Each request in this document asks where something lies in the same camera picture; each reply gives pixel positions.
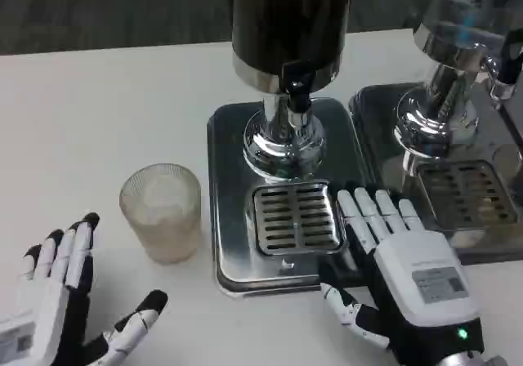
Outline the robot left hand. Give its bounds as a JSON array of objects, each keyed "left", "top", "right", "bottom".
[{"left": 0, "top": 212, "right": 169, "bottom": 366}]

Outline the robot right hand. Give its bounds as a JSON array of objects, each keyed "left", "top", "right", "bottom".
[{"left": 317, "top": 181, "right": 486, "bottom": 366}]

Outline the steel drip tray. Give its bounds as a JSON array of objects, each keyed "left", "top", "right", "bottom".
[
  {"left": 348, "top": 82, "right": 523, "bottom": 266},
  {"left": 207, "top": 97, "right": 377, "bottom": 298}
]

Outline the clear ribbed glass cup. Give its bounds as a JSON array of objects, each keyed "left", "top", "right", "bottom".
[{"left": 118, "top": 163, "right": 203, "bottom": 265}]

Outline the clear drink dispenser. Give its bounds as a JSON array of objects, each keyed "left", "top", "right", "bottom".
[{"left": 392, "top": 0, "right": 523, "bottom": 166}]

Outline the dark drink dispenser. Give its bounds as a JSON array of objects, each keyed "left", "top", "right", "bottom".
[{"left": 226, "top": 0, "right": 355, "bottom": 180}]

